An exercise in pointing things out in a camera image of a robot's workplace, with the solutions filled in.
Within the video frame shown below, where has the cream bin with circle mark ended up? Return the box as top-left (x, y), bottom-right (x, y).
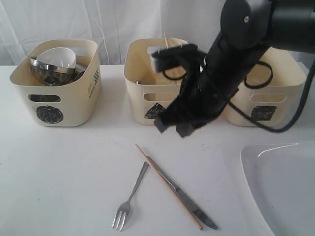
top-left (10, 39), bottom-right (101, 127)

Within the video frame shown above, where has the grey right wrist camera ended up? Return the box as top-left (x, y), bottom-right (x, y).
top-left (149, 44), bottom-right (199, 73)

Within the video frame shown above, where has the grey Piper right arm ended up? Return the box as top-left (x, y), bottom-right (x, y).
top-left (152, 0), bottom-right (315, 137)

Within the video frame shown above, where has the steel fork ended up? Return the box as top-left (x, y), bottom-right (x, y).
top-left (112, 161), bottom-right (149, 232)

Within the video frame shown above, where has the stainless steel bowl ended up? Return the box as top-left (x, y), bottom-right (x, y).
top-left (30, 57), bottom-right (76, 86)

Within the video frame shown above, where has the white plastic bowl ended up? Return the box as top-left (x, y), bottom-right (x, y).
top-left (36, 47), bottom-right (76, 68)

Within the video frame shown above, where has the steel table knife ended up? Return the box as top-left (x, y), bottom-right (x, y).
top-left (152, 159), bottom-right (219, 230)

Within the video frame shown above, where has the white curtain backdrop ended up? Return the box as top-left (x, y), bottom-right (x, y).
top-left (0, 0), bottom-right (224, 65)

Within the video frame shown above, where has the cream bin with triangle mark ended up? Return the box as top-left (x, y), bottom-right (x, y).
top-left (124, 38), bottom-right (187, 125)

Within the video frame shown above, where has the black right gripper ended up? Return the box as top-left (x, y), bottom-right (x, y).
top-left (154, 36), bottom-right (268, 138)

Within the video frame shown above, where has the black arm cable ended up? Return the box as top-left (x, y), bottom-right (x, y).
top-left (162, 59), bottom-right (315, 133)

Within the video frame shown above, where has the cream bin with square mark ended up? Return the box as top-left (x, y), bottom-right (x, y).
top-left (231, 48), bottom-right (307, 128)

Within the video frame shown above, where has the large white plate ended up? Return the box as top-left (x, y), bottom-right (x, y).
top-left (240, 142), bottom-right (315, 236)

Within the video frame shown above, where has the wooden chopstick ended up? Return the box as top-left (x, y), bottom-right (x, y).
top-left (135, 144), bottom-right (203, 231)
top-left (163, 31), bottom-right (169, 49)

